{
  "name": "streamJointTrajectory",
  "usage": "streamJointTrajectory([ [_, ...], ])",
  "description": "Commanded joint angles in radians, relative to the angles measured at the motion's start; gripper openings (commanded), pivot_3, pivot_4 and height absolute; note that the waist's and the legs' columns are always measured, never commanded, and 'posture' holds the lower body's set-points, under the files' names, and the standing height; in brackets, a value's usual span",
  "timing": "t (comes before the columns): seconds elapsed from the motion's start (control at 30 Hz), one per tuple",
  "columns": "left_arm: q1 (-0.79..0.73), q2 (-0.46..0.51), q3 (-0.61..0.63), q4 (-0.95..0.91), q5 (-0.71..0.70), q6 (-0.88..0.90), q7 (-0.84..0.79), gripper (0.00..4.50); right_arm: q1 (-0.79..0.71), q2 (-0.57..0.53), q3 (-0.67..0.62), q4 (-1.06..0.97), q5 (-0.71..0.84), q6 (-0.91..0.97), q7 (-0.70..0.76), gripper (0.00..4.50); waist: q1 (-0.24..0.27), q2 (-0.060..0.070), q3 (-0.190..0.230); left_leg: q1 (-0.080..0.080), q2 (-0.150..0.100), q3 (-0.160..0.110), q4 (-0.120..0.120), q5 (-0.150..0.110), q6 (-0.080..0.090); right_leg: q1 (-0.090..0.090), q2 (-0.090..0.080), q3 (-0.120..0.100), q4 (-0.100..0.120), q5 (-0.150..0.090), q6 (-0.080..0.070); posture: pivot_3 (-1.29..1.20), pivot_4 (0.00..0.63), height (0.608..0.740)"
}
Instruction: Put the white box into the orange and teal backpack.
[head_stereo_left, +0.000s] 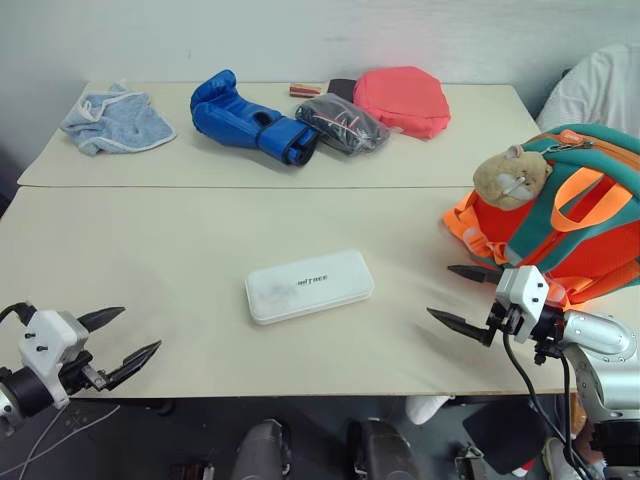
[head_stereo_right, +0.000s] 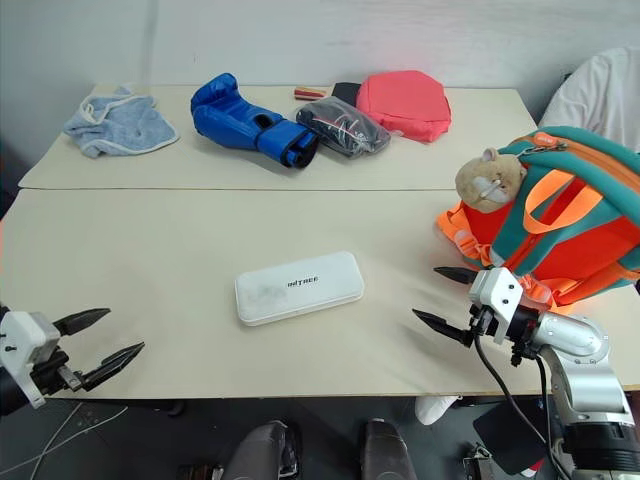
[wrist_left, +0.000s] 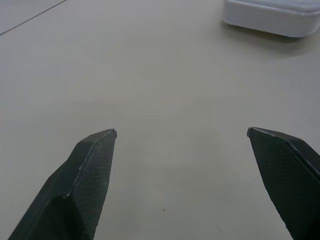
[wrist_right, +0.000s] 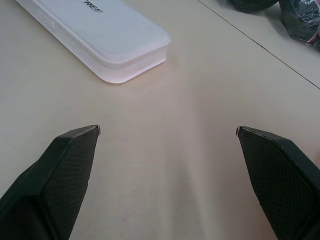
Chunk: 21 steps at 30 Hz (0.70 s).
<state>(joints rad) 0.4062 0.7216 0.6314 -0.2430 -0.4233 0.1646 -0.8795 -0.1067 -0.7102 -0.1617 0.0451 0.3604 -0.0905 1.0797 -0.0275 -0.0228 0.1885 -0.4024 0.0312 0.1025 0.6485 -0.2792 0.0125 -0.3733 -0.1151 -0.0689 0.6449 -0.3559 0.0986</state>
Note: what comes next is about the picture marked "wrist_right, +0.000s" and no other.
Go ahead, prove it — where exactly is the dark item in plastic wrap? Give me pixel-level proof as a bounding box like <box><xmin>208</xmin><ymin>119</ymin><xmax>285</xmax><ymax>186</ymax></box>
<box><xmin>279</xmin><ymin>0</ymin><xmax>320</xmax><ymax>54</ymax></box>

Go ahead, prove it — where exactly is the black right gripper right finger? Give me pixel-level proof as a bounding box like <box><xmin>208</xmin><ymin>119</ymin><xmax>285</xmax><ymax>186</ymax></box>
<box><xmin>235</xmin><ymin>126</ymin><xmax>320</xmax><ymax>240</ymax></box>

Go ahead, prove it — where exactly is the dark rounded object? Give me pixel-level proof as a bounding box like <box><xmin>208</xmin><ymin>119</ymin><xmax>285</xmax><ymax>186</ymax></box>
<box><xmin>223</xmin><ymin>0</ymin><xmax>279</xmax><ymax>13</ymax></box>

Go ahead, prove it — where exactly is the white plastic box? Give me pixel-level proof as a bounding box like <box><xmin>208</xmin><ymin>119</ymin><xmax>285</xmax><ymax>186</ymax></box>
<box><xmin>15</xmin><ymin>0</ymin><xmax>172</xmax><ymax>84</ymax></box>

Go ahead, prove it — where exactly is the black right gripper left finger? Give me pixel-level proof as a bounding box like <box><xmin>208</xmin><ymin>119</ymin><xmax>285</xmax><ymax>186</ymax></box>
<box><xmin>0</xmin><ymin>124</ymin><xmax>101</xmax><ymax>240</ymax></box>

